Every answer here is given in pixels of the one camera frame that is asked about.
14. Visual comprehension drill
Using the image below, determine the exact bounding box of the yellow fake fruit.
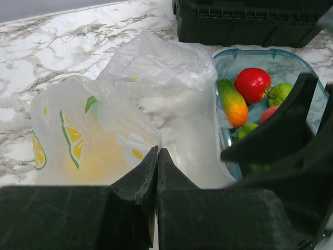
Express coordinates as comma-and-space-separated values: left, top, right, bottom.
63, 128, 132, 185

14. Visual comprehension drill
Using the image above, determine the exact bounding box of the translucent printed plastic bag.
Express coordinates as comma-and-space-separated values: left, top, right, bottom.
31, 31, 235, 189

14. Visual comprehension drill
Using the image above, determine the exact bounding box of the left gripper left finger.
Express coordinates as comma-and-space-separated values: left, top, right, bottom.
1, 147, 159, 249

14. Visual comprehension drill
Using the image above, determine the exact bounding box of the fake peach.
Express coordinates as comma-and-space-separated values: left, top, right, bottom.
260, 105, 279, 123

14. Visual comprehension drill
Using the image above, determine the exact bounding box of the orange green fake mango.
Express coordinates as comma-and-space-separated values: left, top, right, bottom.
217, 79, 248, 129

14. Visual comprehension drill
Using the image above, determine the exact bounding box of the black toolbox red handle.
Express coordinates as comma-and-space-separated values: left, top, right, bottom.
172, 0, 332, 48

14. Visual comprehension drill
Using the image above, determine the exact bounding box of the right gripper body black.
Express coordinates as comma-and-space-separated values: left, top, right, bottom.
221, 73, 332, 249

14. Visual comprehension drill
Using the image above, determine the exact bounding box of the green fake fruit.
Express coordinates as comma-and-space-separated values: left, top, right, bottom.
267, 83, 293, 107

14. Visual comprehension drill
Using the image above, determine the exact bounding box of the red fake fruit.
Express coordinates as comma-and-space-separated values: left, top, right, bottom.
234, 68, 272, 104

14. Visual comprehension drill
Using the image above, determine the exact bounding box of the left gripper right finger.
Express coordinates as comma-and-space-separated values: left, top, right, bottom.
157, 148, 297, 249

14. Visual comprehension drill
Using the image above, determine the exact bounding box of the teal transparent plastic tray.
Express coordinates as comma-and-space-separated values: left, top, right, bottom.
213, 48, 328, 180

